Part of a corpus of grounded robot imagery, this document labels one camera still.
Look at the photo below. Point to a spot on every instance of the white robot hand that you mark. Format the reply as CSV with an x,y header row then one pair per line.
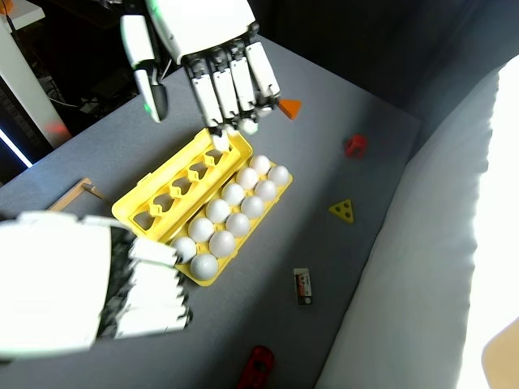
x,y
202,24
52,283

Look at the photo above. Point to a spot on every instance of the white toy egg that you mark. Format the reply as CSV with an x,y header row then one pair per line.
x,y
279,175
247,178
252,206
218,210
265,190
204,266
201,229
187,247
238,225
221,243
260,164
233,193

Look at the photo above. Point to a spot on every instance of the yellow egg carton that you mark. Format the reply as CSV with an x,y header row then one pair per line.
x,y
243,154

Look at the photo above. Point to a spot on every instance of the orange triangle block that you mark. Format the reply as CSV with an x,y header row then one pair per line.
x,y
291,108

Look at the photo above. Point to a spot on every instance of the white glowing light bar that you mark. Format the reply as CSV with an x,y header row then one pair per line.
x,y
16,150

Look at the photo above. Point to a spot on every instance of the white desk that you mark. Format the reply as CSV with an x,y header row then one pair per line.
x,y
24,81

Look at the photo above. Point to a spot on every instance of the dark curtain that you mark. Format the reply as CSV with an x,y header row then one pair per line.
x,y
405,40

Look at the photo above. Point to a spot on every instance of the red toy car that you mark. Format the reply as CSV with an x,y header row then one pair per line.
x,y
257,362

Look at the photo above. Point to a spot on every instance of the yellow three-hole triangle block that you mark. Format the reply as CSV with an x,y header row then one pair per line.
x,y
343,212

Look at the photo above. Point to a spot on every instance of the grey table cloth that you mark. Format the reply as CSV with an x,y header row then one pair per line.
x,y
324,259

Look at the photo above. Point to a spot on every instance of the white padded cushion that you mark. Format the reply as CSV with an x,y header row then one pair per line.
x,y
425,243

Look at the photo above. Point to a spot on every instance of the beige wooden board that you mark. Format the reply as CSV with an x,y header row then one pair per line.
x,y
504,356

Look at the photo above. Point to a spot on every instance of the wooden frame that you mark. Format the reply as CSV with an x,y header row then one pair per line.
x,y
67,198

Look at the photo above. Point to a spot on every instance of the red cube frame block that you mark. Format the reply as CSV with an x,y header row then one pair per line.
x,y
350,148

